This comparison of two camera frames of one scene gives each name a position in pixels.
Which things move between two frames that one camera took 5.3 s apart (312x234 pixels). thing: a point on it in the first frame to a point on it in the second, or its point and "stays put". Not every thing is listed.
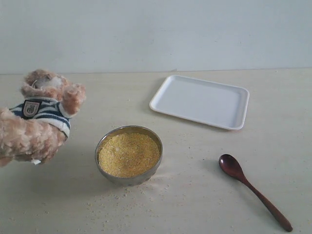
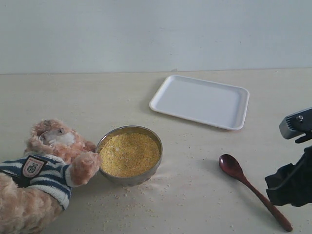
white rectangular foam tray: x=219 y=105 stays put
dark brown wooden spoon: x=233 y=166 stays put
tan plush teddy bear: x=33 y=129 to x=35 y=186
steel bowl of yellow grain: x=128 y=155 stays put
